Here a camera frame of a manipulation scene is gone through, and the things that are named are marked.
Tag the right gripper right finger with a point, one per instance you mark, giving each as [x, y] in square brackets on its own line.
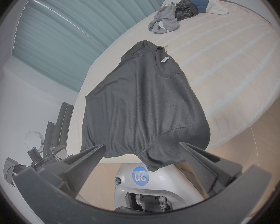
[207, 171]

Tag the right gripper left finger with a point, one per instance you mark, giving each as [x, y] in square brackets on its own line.
[81, 167]

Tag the black T-shirt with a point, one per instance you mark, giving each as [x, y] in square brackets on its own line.
[142, 113]

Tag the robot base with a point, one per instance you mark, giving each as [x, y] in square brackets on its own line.
[165, 181]

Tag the bed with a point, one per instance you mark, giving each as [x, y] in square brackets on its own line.
[224, 66]

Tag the black chest of drawers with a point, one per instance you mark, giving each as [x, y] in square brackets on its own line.
[63, 125]

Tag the blue-green curtain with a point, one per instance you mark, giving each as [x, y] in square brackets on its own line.
[95, 6]
[49, 43]

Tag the grey garment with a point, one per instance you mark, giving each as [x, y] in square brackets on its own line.
[165, 20]

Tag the black patterned garment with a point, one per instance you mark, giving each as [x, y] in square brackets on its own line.
[185, 9]

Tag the dark blue garment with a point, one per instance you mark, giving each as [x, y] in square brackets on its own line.
[201, 5]

